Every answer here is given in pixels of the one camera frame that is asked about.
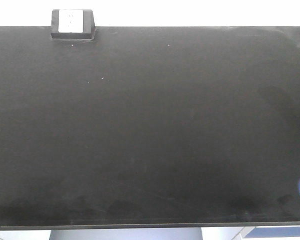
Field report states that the black benchtop power socket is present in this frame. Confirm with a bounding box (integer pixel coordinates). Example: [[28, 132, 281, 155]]
[[51, 9, 96, 40]]

